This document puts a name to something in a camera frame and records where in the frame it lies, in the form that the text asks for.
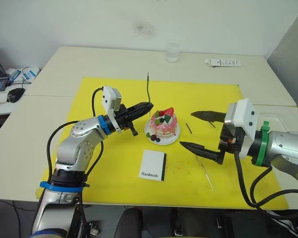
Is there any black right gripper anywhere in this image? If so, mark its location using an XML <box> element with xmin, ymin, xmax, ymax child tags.
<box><xmin>179</xmin><ymin>110</ymin><xmax>244</xmax><ymax>166</ymax></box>

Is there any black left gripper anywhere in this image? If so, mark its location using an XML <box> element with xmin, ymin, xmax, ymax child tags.
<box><xmin>113</xmin><ymin>102</ymin><xmax>154</xmax><ymax>137</ymax></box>

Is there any thin dark twisted candle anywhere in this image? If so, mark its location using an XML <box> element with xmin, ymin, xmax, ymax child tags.
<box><xmin>146</xmin><ymin>72</ymin><xmax>151</xmax><ymax>118</ymax></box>

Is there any pink layered cake with strawberry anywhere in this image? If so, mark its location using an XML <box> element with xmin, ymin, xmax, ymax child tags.
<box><xmin>150</xmin><ymin>107</ymin><xmax>178</xmax><ymax>140</ymax></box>

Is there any white handmade matchbox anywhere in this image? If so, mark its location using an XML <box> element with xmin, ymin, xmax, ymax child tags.
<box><xmin>138</xmin><ymin>149</ymin><xmax>167</xmax><ymax>182</ymax></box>

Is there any white round plate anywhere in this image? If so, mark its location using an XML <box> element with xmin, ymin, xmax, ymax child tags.
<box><xmin>144</xmin><ymin>119</ymin><xmax>182</xmax><ymax>146</ymax></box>

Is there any thin pale candle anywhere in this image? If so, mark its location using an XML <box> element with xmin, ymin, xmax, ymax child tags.
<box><xmin>197</xmin><ymin>155</ymin><xmax>215</xmax><ymax>192</ymax></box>

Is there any clear glass cup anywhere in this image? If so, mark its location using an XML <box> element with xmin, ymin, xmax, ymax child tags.
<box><xmin>164</xmin><ymin>42</ymin><xmax>180</xmax><ymax>63</ymax></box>

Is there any yellow table mat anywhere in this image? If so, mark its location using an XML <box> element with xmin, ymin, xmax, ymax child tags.
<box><xmin>34</xmin><ymin>76</ymin><xmax>290</xmax><ymax>210</ymax></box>

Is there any white printed carton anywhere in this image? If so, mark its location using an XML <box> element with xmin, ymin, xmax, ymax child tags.
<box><xmin>204</xmin><ymin>58</ymin><xmax>241</xmax><ymax>68</ymax></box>

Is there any dark rounded shape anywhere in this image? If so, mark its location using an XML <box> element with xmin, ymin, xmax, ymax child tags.
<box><xmin>113</xmin><ymin>206</ymin><xmax>144</xmax><ymax>238</ymax></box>

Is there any blue and white packet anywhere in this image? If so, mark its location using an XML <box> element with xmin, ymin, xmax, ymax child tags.
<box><xmin>21</xmin><ymin>66</ymin><xmax>40</xmax><ymax>83</ymax></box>
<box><xmin>6</xmin><ymin>68</ymin><xmax>23</xmax><ymax>83</ymax></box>

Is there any black computer mouse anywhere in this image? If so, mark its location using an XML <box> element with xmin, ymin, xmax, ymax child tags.
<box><xmin>7</xmin><ymin>87</ymin><xmax>26</xmax><ymax>104</ymax></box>

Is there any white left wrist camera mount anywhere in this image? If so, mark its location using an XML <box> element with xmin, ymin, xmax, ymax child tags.
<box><xmin>101</xmin><ymin>85</ymin><xmax>123</xmax><ymax>134</ymax></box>

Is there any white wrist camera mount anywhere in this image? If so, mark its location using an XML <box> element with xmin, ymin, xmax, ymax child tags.
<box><xmin>101</xmin><ymin>85</ymin><xmax>123</xmax><ymax>134</ymax></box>
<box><xmin>224</xmin><ymin>98</ymin><xmax>260</xmax><ymax>160</ymax></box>

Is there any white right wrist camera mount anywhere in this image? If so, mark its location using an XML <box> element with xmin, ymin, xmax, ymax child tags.
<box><xmin>224</xmin><ymin>98</ymin><xmax>260</xmax><ymax>160</ymax></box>

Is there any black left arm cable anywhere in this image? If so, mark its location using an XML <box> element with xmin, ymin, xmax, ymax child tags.
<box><xmin>46</xmin><ymin>86</ymin><xmax>105</xmax><ymax>224</ymax></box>

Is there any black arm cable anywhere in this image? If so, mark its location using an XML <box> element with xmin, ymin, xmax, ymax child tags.
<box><xmin>233</xmin><ymin>148</ymin><xmax>298</xmax><ymax>212</ymax></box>
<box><xmin>46</xmin><ymin>86</ymin><xmax>105</xmax><ymax>224</ymax></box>

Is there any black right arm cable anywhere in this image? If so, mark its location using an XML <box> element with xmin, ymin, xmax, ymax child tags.
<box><xmin>233</xmin><ymin>148</ymin><xmax>298</xmax><ymax>212</ymax></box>

